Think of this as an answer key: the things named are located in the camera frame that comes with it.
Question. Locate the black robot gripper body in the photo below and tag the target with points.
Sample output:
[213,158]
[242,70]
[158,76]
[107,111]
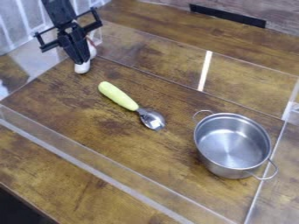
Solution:
[65,18]

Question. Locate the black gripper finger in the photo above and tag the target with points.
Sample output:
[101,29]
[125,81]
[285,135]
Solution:
[69,47]
[81,44]

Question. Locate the stainless steel pot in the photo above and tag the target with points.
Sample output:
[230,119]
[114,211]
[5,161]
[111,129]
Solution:
[234,146]

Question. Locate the clear acrylic triangle stand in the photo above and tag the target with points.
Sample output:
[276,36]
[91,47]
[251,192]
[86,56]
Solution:
[95,37]

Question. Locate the white toy mushroom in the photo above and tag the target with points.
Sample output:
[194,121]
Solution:
[83,68]

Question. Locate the black bar on table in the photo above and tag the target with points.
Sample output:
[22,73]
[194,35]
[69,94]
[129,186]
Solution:
[229,16]

